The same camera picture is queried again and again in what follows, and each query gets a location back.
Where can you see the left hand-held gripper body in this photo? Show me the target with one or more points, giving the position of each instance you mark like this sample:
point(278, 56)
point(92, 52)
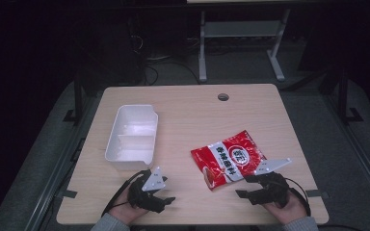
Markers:
point(153, 181)

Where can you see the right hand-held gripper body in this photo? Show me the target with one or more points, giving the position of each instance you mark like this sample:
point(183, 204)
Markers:
point(271, 187)

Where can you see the red seasoning packet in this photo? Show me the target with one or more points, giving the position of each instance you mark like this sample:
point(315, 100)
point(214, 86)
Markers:
point(228, 157)

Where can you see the white plastic container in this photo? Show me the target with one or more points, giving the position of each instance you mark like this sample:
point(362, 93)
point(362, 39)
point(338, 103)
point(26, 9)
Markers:
point(131, 141)

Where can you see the person's right hand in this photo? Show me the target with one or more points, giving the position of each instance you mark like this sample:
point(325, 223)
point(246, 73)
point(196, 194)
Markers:
point(289, 211)

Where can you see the person's left hand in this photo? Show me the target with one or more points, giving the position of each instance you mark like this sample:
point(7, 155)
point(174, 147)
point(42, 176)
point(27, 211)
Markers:
point(123, 211)

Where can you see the grey tape strip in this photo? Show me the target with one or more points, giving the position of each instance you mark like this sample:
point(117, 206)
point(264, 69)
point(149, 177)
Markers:
point(66, 194)
point(316, 193)

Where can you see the black metal stand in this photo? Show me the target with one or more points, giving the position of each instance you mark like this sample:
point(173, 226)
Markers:
point(343, 96)
point(78, 102)

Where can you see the white metal desk frame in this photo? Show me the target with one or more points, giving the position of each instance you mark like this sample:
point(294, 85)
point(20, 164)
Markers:
point(241, 29)

